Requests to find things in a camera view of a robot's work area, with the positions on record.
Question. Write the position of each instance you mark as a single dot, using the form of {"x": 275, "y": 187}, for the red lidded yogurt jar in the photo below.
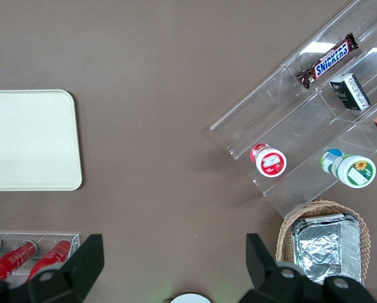
{"x": 270, "y": 162}

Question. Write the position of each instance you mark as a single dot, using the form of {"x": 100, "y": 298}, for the cream plastic tray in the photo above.
{"x": 27, "y": 142}

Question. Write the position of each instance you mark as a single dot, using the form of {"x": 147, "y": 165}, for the green lidded sunflower jar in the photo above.
{"x": 355, "y": 170}

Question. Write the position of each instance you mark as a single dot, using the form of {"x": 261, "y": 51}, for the aluminium foil container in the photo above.
{"x": 324, "y": 249}

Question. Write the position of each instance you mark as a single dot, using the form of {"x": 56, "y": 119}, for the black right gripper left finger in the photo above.
{"x": 65, "y": 281}

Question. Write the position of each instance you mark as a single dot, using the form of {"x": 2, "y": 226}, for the clear acrylic stepped stand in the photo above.
{"x": 286, "y": 126}

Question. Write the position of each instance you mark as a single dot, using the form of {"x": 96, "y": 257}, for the small black carton box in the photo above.
{"x": 349, "y": 91}

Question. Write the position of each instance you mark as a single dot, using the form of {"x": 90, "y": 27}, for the clear acrylic bottle rack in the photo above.
{"x": 75, "y": 239}

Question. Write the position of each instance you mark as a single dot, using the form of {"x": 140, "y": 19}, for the light wicker basket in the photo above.
{"x": 284, "y": 240}

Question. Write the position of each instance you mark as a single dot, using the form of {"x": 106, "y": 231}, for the Snickers chocolate bar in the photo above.
{"x": 330, "y": 61}

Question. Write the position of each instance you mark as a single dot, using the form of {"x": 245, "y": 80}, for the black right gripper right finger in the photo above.
{"x": 270, "y": 284}

